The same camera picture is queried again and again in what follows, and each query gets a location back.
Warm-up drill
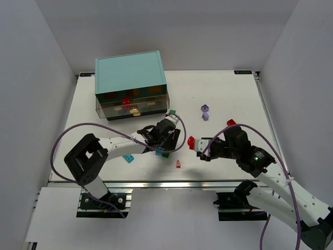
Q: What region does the red arch lego piece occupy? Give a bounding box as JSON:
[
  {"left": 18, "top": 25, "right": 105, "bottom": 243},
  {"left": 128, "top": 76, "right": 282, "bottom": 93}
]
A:
[{"left": 187, "top": 136, "right": 195, "bottom": 150}]

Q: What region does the red long lego brick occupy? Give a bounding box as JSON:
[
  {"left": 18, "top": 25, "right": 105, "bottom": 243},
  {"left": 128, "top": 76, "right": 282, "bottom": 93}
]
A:
[{"left": 227, "top": 119, "right": 236, "bottom": 126}]

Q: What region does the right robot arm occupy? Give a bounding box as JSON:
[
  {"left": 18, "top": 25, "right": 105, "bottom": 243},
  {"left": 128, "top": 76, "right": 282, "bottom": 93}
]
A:
[{"left": 188, "top": 125, "right": 332, "bottom": 249}]

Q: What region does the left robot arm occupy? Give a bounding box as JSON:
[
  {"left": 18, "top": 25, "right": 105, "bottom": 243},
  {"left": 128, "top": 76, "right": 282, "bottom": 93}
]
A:
[{"left": 64, "top": 126, "right": 180, "bottom": 202}]

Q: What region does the small cyan lego brick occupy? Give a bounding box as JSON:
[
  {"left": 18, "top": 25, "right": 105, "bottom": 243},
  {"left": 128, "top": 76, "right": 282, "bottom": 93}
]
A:
[{"left": 156, "top": 147, "right": 164, "bottom": 156}]

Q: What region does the purple lego brick lower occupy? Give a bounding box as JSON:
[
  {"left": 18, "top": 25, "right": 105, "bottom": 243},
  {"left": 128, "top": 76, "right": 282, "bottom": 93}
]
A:
[{"left": 202, "top": 112, "right": 209, "bottom": 121}]

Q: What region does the purple lego brick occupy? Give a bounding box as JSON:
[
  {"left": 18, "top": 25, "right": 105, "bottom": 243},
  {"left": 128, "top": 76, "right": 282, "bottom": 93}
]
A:
[
  {"left": 202, "top": 112, "right": 209, "bottom": 121},
  {"left": 201, "top": 104, "right": 209, "bottom": 112}
]

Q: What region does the purple lego brick upper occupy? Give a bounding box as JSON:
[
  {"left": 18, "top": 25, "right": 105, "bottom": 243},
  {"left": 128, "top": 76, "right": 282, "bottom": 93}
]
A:
[{"left": 201, "top": 104, "right": 209, "bottom": 112}]

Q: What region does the long cyan lego brick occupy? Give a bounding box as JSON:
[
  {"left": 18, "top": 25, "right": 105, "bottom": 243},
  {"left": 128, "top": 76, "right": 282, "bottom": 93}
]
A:
[{"left": 123, "top": 155, "right": 135, "bottom": 163}]

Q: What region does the teal drawer cabinet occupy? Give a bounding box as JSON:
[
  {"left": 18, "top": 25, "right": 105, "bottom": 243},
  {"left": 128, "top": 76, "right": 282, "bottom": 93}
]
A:
[{"left": 94, "top": 50, "right": 170, "bottom": 121}]

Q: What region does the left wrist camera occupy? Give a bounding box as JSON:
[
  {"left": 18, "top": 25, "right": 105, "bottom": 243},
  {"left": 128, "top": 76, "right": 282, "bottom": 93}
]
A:
[{"left": 164, "top": 113, "right": 180, "bottom": 128}]

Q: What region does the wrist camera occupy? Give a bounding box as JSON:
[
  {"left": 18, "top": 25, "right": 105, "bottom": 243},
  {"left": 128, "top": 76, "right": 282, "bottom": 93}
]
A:
[
  {"left": 164, "top": 113, "right": 180, "bottom": 128},
  {"left": 194, "top": 139, "right": 211, "bottom": 152}
]

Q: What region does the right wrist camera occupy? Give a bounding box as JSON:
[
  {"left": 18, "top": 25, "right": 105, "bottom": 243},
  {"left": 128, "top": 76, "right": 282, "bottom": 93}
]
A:
[{"left": 194, "top": 139, "right": 211, "bottom": 152}]

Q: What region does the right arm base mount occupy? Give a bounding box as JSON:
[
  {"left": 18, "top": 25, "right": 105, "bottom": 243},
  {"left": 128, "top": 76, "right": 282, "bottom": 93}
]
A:
[{"left": 213, "top": 180, "right": 267, "bottom": 221}]

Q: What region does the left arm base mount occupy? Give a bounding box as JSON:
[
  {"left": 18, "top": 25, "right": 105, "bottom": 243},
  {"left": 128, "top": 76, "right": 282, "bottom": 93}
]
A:
[{"left": 76, "top": 189, "right": 132, "bottom": 219}]

